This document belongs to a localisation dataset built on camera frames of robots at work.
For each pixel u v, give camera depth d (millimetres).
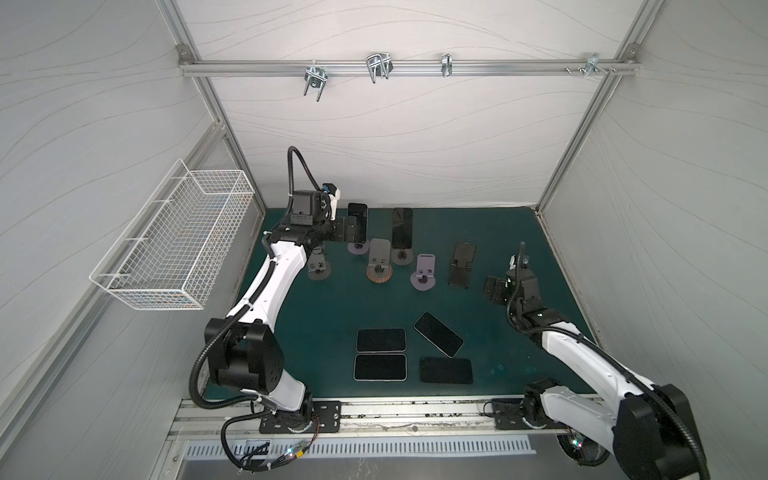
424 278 978
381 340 861
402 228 978
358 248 1082
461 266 985
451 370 805
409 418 748
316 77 790
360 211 982
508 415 733
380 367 816
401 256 1068
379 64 764
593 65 764
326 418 734
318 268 966
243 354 425
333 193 734
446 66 780
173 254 687
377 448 703
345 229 737
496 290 782
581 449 732
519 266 734
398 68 785
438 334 889
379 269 1002
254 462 679
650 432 396
